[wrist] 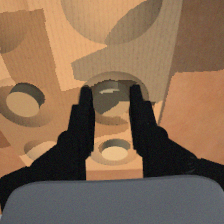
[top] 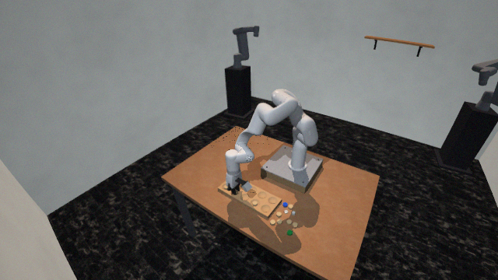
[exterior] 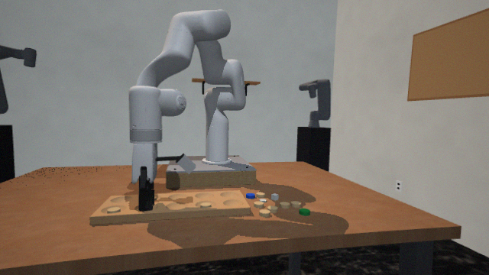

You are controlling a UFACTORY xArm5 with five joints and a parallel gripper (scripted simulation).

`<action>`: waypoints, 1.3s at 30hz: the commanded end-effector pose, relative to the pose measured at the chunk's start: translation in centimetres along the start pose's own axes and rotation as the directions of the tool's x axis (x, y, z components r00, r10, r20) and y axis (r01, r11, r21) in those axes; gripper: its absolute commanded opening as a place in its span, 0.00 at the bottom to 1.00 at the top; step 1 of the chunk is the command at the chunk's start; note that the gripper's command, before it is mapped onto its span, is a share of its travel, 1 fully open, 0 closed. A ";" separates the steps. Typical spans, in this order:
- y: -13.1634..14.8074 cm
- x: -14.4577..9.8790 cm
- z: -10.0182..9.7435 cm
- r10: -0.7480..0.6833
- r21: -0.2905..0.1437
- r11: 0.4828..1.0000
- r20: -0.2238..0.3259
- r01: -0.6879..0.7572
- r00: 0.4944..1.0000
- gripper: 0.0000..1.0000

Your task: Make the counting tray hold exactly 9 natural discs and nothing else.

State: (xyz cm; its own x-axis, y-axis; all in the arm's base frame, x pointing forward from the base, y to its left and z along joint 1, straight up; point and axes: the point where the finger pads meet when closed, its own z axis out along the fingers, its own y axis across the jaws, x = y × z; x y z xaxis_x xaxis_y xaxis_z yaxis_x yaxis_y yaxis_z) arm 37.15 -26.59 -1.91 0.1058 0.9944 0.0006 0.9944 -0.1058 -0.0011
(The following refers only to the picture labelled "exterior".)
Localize green disc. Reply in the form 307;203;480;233
300;209;310;216

